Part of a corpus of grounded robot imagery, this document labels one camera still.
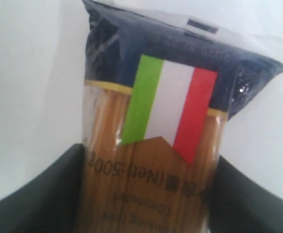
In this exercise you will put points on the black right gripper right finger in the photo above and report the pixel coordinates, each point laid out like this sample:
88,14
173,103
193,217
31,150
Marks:
239,205

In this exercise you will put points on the spaghetti packet dark blue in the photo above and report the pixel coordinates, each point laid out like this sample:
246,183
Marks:
158,91

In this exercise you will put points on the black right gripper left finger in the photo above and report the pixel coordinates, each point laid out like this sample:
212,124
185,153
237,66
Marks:
48,203

